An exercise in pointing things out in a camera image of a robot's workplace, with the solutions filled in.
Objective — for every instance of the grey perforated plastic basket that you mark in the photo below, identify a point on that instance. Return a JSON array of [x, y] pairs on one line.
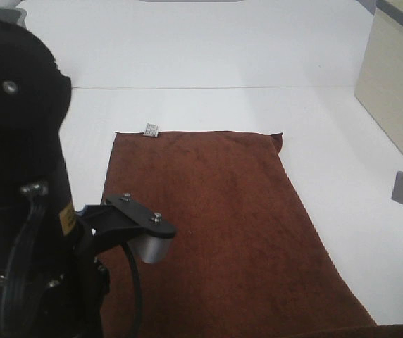
[[14, 16]]

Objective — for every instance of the beige fabric storage box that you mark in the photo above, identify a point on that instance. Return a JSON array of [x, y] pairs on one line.
[[379, 87]]

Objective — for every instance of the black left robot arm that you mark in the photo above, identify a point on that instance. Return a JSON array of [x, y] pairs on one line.
[[52, 283]]

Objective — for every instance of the brown towel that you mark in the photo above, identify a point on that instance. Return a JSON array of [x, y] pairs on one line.
[[246, 260]]

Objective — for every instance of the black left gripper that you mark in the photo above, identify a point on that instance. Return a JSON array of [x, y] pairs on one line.
[[72, 308]]

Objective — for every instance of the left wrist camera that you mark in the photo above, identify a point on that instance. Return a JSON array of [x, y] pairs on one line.
[[150, 235]]

